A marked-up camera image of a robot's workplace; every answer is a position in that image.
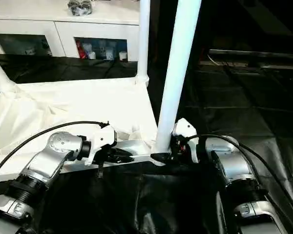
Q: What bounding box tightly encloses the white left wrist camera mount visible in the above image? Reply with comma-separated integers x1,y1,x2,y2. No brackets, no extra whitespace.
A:
84,123,118,168

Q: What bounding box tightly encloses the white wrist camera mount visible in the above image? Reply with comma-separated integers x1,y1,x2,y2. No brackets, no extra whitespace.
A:
172,118,200,163
84,123,118,168

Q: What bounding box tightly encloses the black bar with red light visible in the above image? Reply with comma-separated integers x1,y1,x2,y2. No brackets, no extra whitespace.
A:
209,48,293,69

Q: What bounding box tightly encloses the white plastic table top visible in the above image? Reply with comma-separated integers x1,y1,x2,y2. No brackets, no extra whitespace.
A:
0,77,173,182

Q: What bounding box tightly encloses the white cabinet with glass doors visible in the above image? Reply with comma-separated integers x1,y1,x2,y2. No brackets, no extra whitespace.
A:
0,0,141,61

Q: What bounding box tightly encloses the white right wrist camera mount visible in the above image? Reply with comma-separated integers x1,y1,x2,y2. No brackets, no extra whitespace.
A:
172,118,200,163

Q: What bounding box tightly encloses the black mat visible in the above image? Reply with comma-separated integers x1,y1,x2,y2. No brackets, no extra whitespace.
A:
0,53,293,234

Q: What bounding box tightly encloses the red bottle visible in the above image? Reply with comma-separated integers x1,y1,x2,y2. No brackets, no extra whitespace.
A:
77,40,87,59

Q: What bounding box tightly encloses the dark object on cabinet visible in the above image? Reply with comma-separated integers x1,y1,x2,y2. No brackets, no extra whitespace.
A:
67,0,93,16

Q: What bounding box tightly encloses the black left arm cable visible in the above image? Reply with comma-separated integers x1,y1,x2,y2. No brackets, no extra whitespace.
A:
0,120,110,182

